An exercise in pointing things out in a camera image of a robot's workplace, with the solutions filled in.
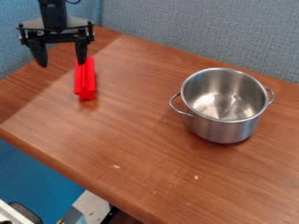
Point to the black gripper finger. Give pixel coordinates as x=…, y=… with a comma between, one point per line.
x=81, y=49
x=38, y=52

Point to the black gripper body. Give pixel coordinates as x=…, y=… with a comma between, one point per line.
x=33, y=32

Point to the red star-shaped block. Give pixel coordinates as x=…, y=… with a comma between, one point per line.
x=85, y=80

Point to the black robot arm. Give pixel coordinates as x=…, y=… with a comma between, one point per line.
x=56, y=27

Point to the stainless steel pot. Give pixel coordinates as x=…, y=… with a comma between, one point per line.
x=221, y=101

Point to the white grey box under table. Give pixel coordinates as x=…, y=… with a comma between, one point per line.
x=88, y=210

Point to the black white device corner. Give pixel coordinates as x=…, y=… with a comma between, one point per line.
x=16, y=214

